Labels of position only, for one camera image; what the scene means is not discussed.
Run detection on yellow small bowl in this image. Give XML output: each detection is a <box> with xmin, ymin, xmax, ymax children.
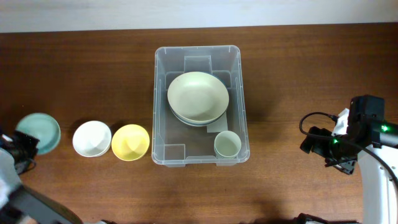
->
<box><xmin>111</xmin><ymin>124</ymin><xmax>150</xmax><ymax>161</ymax></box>

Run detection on mint green small bowl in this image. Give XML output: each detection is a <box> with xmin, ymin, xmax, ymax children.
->
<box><xmin>16</xmin><ymin>113</ymin><xmax>61</xmax><ymax>155</ymax></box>

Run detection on white small bowl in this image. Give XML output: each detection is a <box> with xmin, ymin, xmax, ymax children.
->
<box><xmin>72</xmin><ymin>121</ymin><xmax>112</xmax><ymax>157</ymax></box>

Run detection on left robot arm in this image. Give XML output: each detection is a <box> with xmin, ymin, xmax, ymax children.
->
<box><xmin>1</xmin><ymin>131</ymin><xmax>83</xmax><ymax>223</ymax></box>

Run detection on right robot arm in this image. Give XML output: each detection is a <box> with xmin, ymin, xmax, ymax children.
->
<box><xmin>300</xmin><ymin>95</ymin><xmax>397</xmax><ymax>223</ymax></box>

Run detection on cream cup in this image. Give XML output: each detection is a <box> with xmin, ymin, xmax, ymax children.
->
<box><xmin>214</xmin><ymin>131</ymin><xmax>242</xmax><ymax>150</ymax></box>

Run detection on white label inside bin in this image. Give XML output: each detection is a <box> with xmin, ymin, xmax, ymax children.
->
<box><xmin>206</xmin><ymin>112</ymin><xmax>228</xmax><ymax>133</ymax></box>

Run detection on mint green cup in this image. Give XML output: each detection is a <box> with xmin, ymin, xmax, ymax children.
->
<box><xmin>215</xmin><ymin>147</ymin><xmax>239</xmax><ymax>159</ymax></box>

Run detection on cream bowl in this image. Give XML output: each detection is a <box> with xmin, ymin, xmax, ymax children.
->
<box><xmin>167</xmin><ymin>71</ymin><xmax>230</xmax><ymax>123</ymax></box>

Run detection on clear plastic storage bin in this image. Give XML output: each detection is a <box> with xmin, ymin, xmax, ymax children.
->
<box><xmin>152</xmin><ymin>45</ymin><xmax>250</xmax><ymax>167</ymax></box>

